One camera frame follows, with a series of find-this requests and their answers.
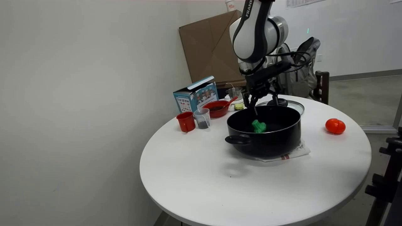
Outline paper sheet on wall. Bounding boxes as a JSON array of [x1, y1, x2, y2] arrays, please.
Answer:
[[285, 0, 328, 9]]

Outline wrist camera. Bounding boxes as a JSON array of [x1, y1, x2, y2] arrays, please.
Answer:
[[245, 61, 292, 86]]

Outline red plastic cup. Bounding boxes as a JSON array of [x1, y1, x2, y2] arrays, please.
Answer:
[[176, 111, 196, 133]]

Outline large brown cardboard box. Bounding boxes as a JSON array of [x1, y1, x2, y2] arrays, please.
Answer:
[[179, 9, 248, 89]]

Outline black cooking pot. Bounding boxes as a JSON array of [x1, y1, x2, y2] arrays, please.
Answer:
[[225, 105, 302, 159]]

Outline white cloth with red stripe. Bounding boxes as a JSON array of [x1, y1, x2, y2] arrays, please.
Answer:
[[255, 140, 311, 163]]

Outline dark wooden chair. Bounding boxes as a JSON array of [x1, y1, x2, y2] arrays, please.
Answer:
[[310, 71, 330, 105]]

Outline red plastic bowl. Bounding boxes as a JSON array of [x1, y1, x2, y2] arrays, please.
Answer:
[[202, 100, 233, 118]]

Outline small metal cup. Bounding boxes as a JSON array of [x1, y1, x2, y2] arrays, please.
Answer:
[[226, 87, 244, 101]]

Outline red plastic spoon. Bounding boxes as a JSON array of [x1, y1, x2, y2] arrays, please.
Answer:
[[220, 96, 239, 110]]

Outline stand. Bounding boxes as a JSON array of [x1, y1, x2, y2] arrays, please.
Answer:
[[365, 127, 402, 226]]

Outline blue printed cardboard box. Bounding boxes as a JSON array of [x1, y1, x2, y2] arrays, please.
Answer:
[[173, 75, 219, 114]]

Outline green toy broccoli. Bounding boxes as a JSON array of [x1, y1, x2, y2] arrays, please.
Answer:
[[252, 119, 267, 133]]

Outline clear measuring cup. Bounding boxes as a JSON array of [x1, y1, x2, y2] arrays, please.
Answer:
[[193, 108, 211, 129]]

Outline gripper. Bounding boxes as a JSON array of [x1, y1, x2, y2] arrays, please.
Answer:
[[242, 79, 282, 116]]

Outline red toy tomato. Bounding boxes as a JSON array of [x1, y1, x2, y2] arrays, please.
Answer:
[[325, 118, 346, 135]]

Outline grey backpack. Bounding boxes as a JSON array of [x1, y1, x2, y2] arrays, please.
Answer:
[[274, 37, 321, 98]]

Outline glass pot lid black knob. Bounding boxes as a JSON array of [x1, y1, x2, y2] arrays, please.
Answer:
[[256, 98, 305, 116]]

